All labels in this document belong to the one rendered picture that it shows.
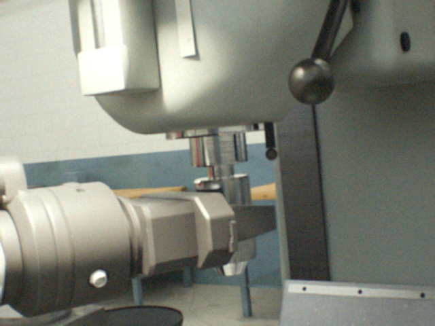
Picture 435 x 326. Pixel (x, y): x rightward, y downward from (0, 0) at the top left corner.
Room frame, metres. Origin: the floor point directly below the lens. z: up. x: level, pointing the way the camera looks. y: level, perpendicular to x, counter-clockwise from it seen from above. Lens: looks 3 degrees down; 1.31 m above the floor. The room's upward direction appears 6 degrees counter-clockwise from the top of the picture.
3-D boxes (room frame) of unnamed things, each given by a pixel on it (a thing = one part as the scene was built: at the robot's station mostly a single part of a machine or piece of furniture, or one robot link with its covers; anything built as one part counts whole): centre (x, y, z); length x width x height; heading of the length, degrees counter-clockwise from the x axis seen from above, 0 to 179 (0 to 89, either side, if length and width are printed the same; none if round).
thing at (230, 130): (0.55, 0.00, 1.31); 0.09 x 0.09 x 0.01
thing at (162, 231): (0.50, 0.07, 1.23); 0.13 x 0.12 x 0.10; 34
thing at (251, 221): (0.53, -0.02, 1.23); 0.06 x 0.02 x 0.03; 124
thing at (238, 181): (0.55, 0.00, 1.26); 0.05 x 0.05 x 0.01
